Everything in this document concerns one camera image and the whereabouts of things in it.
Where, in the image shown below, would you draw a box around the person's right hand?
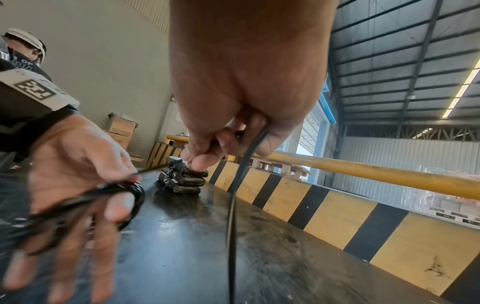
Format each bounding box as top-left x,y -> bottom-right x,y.
168,0 -> 340,170

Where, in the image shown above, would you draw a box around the person's left hand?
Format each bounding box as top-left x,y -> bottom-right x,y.
3,114 -> 143,304

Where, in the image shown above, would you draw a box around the black cable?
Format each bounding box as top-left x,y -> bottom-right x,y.
13,128 -> 271,304

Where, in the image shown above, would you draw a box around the closed cardboard box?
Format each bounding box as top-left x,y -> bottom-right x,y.
103,130 -> 131,151

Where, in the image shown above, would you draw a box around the open cardboard box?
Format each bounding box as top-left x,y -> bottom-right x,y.
107,112 -> 138,138

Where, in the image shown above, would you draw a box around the wooden pallet stack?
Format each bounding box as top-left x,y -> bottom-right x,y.
250,156 -> 313,179

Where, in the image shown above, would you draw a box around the person's dark printed shirt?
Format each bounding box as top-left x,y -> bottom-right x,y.
0,44 -> 53,82

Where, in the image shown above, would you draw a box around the stack of wrapped black bundles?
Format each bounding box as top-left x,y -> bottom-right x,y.
157,156 -> 209,195

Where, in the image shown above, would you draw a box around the yellow black striped barrier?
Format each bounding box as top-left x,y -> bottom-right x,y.
145,141 -> 480,304

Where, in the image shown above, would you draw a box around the wrapped goods on pallets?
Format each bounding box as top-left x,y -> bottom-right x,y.
423,173 -> 480,230

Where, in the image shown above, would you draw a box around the black wrist camera with marker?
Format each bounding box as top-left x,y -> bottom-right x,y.
0,68 -> 80,125

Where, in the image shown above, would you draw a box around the yellow pipe rail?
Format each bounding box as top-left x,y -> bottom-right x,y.
166,135 -> 480,201

